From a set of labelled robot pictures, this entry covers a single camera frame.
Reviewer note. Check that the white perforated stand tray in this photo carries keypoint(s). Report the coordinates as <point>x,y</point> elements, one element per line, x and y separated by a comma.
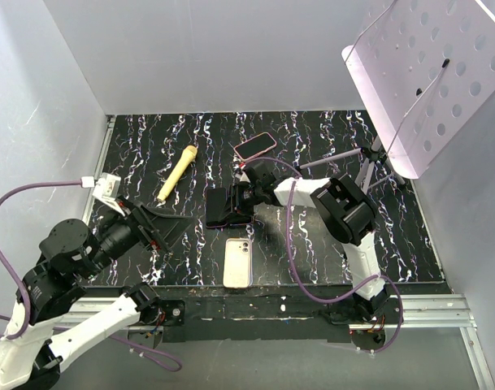
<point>422,69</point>

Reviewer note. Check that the white music stand tripod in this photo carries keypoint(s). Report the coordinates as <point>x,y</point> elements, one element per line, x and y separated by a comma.
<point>372,156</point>

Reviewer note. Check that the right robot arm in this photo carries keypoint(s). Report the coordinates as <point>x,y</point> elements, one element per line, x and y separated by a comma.
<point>346,211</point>

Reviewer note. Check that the cream phone case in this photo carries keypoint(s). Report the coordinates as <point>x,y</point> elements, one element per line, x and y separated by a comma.
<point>236,263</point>

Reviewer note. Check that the cream toy microphone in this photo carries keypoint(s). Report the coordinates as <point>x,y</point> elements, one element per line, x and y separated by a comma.
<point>187,157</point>

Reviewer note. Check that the purple phone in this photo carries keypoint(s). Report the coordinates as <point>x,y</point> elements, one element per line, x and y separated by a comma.
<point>217,207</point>

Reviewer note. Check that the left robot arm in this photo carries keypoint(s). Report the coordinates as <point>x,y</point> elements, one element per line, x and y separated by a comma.
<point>32,355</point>

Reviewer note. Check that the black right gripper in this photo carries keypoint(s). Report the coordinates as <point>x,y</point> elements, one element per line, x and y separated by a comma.
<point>235,198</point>

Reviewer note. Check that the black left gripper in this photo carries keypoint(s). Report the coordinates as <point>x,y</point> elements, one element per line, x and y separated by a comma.
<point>152,227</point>

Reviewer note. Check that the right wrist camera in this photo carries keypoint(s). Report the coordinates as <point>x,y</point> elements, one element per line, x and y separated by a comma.
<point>241,174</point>

